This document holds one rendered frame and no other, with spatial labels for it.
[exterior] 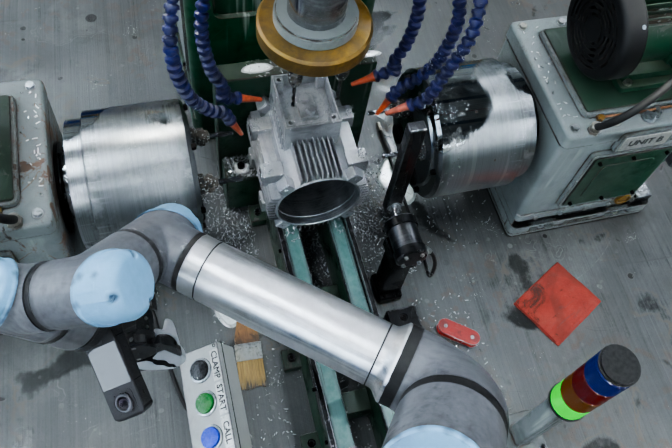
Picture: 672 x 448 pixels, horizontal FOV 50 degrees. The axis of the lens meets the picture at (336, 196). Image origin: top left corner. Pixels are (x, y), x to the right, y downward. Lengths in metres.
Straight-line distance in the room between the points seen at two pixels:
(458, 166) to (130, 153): 0.56
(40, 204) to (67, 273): 0.41
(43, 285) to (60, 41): 1.14
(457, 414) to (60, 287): 0.40
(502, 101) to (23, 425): 1.02
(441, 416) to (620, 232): 1.08
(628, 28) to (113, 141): 0.85
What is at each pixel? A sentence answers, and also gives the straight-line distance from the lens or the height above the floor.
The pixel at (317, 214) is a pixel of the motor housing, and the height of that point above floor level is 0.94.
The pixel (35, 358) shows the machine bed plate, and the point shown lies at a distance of 1.45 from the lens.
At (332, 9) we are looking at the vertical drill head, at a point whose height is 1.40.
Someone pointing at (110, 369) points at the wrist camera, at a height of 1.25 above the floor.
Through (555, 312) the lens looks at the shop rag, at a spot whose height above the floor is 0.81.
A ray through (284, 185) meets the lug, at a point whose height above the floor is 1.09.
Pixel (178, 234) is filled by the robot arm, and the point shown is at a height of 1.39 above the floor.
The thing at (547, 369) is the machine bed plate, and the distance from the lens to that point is 1.51.
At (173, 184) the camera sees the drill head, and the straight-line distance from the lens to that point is 1.18.
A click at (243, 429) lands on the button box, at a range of 1.10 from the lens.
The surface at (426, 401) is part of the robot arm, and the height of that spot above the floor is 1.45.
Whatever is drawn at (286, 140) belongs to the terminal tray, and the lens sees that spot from 1.25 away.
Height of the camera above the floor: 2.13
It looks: 58 degrees down
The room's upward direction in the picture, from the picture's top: 12 degrees clockwise
